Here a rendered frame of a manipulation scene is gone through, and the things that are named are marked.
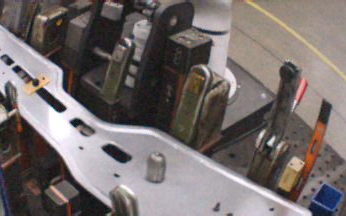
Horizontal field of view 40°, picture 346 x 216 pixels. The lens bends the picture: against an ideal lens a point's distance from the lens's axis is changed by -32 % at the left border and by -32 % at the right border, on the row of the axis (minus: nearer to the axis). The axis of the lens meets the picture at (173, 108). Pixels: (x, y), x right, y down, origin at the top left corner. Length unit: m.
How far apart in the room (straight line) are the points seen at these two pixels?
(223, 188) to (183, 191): 0.07
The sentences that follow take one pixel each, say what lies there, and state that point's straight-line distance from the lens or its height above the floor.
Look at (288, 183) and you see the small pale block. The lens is 1.00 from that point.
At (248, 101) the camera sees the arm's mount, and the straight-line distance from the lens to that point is 1.65.
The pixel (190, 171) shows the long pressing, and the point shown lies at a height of 1.00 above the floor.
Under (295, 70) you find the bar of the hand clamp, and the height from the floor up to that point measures 1.21.
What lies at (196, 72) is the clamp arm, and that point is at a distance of 1.08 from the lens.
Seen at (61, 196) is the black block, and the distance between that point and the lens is 0.94.
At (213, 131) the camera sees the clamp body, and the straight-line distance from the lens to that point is 1.16.
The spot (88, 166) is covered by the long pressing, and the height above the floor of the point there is 1.00.
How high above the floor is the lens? 1.65
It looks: 34 degrees down
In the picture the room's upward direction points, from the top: 11 degrees clockwise
